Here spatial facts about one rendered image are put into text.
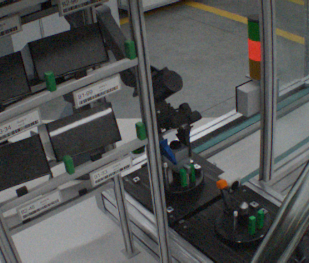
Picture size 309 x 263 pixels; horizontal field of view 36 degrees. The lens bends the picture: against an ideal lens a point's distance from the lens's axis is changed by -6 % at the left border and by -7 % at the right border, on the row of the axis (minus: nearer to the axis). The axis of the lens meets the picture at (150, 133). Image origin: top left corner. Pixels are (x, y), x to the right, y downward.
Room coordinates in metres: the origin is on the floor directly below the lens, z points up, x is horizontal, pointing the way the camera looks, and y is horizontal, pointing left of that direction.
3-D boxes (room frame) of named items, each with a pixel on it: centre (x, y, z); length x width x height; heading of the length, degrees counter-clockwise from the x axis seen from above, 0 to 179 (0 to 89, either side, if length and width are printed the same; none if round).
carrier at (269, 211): (0.86, -0.19, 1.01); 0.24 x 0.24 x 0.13; 32
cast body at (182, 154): (1.06, -0.06, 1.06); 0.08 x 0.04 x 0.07; 32
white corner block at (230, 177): (1.04, -0.19, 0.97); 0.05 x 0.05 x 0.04; 32
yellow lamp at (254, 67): (1.08, -0.28, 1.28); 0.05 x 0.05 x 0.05
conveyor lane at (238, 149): (1.21, -0.32, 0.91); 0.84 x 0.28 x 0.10; 122
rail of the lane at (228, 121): (1.35, -0.21, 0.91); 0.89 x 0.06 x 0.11; 122
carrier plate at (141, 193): (1.07, -0.06, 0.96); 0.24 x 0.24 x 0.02; 32
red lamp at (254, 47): (1.08, -0.28, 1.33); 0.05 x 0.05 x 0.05
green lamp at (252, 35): (1.08, -0.28, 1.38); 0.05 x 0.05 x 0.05
